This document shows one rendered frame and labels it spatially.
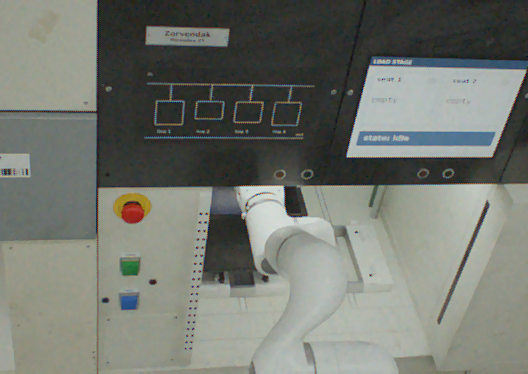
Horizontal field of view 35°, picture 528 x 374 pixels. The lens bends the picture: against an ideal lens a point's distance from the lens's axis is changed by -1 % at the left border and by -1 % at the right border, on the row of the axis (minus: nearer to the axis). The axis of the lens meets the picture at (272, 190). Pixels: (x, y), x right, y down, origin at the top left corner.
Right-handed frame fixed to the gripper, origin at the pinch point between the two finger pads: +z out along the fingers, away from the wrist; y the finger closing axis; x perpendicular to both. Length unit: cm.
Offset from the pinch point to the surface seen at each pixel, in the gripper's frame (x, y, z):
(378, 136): 30.4, 13.9, -30.3
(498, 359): -38, 60, -30
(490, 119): 34, 34, -30
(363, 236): -29.9, 33.4, 4.7
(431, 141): 29.3, 24.1, -30.3
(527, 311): -20, 61, -30
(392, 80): 42, 14, -30
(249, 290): -32.0, 1.7, -10.3
